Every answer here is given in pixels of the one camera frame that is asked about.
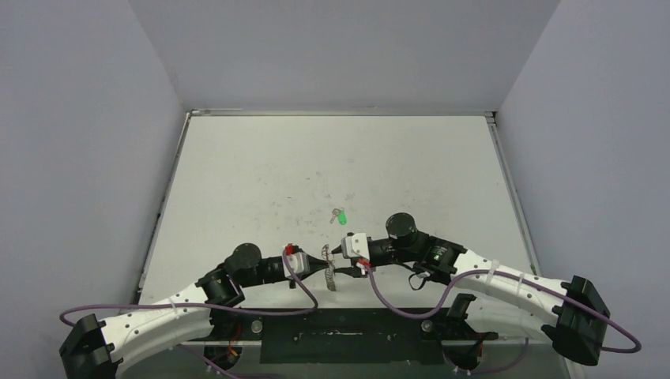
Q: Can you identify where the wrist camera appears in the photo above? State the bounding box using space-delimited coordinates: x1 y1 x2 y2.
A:
341 233 370 261
282 252 310 279

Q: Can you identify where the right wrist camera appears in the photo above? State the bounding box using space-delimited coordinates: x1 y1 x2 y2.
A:
341 233 370 261

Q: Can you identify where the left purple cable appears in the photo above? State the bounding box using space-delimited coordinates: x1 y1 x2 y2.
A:
58 246 319 379

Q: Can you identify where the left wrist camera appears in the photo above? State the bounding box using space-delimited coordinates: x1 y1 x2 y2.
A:
282 252 310 279

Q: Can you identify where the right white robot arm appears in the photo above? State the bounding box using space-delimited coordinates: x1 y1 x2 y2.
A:
332 213 611 366

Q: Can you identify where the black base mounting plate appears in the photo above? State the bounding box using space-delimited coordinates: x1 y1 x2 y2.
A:
201 308 499 368

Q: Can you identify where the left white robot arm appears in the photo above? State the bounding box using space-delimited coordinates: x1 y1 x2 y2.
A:
58 243 329 378

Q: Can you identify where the large keyring with small rings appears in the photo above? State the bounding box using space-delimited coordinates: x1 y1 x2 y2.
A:
321 244 337 292

